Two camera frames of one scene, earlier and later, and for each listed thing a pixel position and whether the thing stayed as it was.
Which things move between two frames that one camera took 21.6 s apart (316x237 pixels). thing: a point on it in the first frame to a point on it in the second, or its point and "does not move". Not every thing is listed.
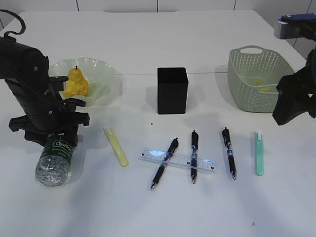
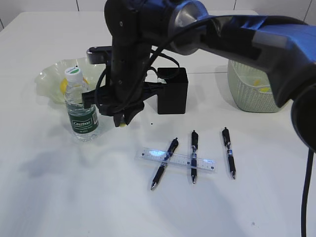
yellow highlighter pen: (116, 146) to (122, 124)
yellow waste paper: (256, 82) does not move
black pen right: (226, 136) does not move
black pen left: (173, 148) does not move
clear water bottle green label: (53, 167) to (84, 120)
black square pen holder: (172, 83) does not move
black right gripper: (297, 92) to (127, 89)
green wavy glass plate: (104, 81) does not move
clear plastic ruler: (178, 159) does not move
